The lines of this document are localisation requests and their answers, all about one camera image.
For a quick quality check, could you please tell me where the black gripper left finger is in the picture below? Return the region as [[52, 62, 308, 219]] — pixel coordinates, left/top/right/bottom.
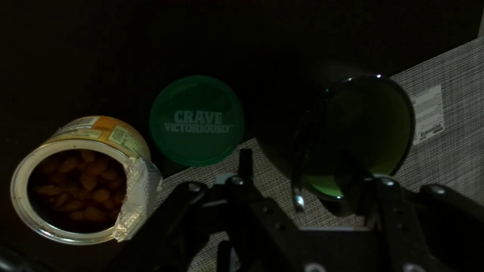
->
[[150, 148, 306, 272]]

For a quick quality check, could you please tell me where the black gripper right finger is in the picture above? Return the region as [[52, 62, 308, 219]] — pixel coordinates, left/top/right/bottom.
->
[[362, 173, 484, 272]]

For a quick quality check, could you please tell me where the green plastic can lid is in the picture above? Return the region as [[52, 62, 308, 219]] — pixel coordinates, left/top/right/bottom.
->
[[149, 74, 247, 167]]

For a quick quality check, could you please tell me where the grey woven placemat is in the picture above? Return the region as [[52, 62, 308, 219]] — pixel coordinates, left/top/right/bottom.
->
[[187, 36, 484, 272]]

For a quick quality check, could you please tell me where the dark green mug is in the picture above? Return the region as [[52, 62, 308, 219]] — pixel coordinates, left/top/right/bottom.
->
[[291, 72, 418, 204]]

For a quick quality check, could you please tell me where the black table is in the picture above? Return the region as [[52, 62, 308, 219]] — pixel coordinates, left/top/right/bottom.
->
[[0, 0, 484, 272]]

